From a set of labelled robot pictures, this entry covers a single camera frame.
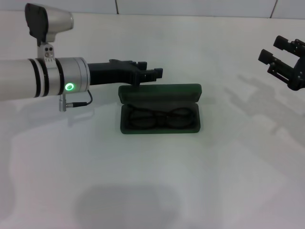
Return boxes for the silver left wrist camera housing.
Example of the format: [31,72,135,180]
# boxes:
[25,2,74,65]

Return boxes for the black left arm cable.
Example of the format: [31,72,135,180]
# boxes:
[59,90,93,113]

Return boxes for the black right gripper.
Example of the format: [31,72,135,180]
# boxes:
[258,35,305,92]

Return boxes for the green glasses case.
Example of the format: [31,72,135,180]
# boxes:
[118,83,203,135]

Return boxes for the black glasses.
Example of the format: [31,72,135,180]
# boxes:
[126,103,195,131]

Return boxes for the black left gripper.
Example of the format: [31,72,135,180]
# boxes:
[87,59,164,93]

